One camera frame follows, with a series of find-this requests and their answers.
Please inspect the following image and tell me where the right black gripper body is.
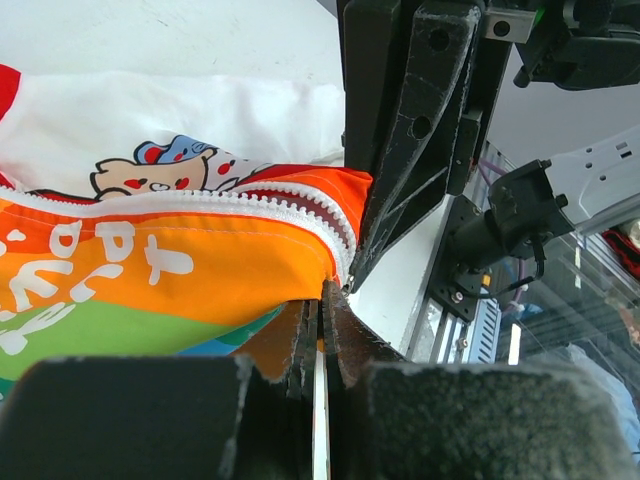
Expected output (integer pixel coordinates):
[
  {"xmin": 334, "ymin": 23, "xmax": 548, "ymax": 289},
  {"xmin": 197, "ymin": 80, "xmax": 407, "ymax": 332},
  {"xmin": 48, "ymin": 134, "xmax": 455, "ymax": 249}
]
[{"xmin": 449, "ymin": 1, "xmax": 639, "ymax": 195}]

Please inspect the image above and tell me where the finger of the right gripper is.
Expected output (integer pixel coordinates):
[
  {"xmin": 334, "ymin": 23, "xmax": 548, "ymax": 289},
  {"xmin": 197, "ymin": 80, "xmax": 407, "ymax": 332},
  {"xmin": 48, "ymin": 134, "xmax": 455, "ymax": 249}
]
[
  {"xmin": 339, "ymin": 1, "xmax": 422, "ymax": 188},
  {"xmin": 350, "ymin": 4, "xmax": 483, "ymax": 290}
]

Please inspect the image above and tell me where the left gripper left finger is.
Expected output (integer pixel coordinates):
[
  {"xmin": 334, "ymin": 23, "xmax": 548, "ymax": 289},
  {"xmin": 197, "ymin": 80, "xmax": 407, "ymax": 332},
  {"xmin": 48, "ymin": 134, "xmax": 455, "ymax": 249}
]
[{"xmin": 1, "ymin": 300, "xmax": 319, "ymax": 479}]

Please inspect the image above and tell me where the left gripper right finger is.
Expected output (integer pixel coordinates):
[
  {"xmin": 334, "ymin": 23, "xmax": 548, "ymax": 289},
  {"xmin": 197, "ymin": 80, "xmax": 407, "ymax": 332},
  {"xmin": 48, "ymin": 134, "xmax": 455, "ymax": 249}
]
[{"xmin": 320, "ymin": 282, "xmax": 639, "ymax": 479}]

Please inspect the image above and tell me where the white red rainbow kids jacket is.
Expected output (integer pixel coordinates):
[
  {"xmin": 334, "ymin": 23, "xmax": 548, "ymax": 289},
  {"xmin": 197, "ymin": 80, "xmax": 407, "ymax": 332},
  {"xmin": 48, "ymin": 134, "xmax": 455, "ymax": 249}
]
[{"xmin": 1, "ymin": 66, "xmax": 372, "ymax": 393}]

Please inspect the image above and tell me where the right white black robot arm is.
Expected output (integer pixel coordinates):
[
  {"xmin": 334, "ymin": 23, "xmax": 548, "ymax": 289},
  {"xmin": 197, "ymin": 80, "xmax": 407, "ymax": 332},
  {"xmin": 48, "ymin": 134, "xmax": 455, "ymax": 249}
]
[{"xmin": 337, "ymin": 1, "xmax": 639, "ymax": 297}]

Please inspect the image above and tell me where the white slotted cable duct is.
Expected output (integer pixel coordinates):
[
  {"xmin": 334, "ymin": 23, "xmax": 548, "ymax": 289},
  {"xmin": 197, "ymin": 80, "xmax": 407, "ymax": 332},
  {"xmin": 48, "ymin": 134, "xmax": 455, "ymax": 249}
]
[{"xmin": 466, "ymin": 299, "xmax": 502, "ymax": 364}]

